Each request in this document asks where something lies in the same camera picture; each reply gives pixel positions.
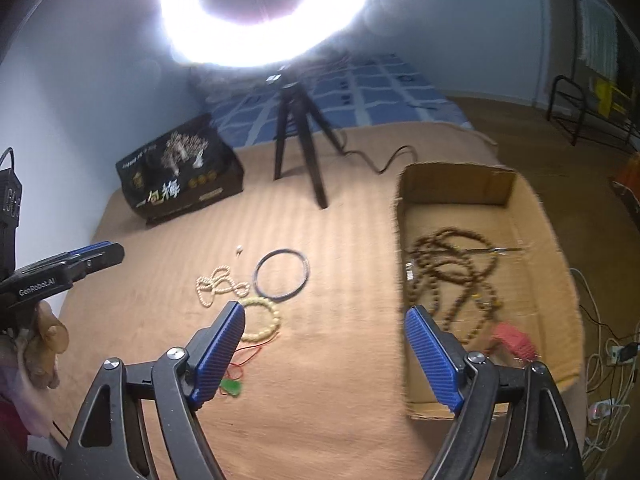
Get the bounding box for person's left hand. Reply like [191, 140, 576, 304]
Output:
[14, 299, 69, 390]

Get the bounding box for ring light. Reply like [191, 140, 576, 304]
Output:
[159, 0, 383, 68]

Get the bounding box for green pendant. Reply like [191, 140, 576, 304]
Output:
[219, 332, 281, 397]

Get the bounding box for cream bead bracelet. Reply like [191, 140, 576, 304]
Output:
[239, 296, 283, 345]

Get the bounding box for white power strip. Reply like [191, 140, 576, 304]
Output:
[587, 398, 618, 422]

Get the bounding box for red tassel charm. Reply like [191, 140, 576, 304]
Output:
[487, 321, 538, 362]

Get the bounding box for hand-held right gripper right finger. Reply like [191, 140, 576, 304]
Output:
[404, 306, 586, 480]

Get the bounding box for black power cable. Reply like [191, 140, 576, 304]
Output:
[334, 130, 423, 175]

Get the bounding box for cardboard box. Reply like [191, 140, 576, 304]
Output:
[395, 162, 586, 420]

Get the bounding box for brown bead necklace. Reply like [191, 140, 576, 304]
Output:
[405, 227, 526, 346]

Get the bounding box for white cables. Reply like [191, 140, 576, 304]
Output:
[570, 267, 640, 471]

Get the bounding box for blue checked bedsheet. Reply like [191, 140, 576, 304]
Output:
[207, 51, 468, 147]

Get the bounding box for black printed gift box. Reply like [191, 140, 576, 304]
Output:
[115, 113, 246, 228]

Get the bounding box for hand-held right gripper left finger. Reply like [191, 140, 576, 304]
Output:
[59, 301, 246, 480]

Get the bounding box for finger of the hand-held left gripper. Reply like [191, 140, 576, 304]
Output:
[0, 242, 125, 297]

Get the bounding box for white pearl necklace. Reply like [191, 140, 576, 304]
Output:
[195, 266, 251, 309]

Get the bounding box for dark bangle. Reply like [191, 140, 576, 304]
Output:
[253, 248, 311, 302]

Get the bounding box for black metal rack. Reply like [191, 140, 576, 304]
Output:
[546, 75, 640, 153]

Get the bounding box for black tripod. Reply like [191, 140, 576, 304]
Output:
[272, 79, 346, 209]

